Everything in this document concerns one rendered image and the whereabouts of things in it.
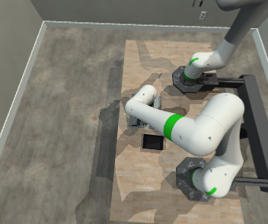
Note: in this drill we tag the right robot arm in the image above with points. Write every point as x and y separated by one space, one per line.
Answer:
203 62

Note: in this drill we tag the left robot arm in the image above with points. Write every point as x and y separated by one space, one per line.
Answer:
216 128

